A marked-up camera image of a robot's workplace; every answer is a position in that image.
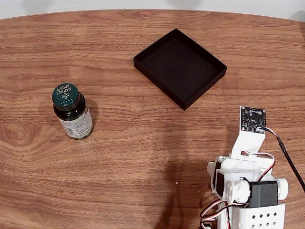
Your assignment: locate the green-capped pill bottle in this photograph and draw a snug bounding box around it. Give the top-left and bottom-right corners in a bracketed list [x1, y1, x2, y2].
[51, 83, 94, 140]

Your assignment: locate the shallow black box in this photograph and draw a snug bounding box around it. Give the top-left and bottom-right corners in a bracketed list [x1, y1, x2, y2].
[133, 28, 228, 111]

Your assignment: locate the gripper servo wire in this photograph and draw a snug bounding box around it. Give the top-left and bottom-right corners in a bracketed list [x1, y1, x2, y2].
[247, 152, 276, 182]

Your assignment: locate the wrist servo wire loop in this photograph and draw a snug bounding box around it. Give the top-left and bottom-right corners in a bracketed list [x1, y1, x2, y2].
[199, 199, 231, 229]

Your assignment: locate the black camera cable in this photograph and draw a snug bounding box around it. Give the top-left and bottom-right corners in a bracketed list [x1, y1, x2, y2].
[258, 127, 305, 191]

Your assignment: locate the camera board on white bracket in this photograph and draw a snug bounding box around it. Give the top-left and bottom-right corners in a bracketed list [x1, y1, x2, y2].
[229, 105, 268, 161]

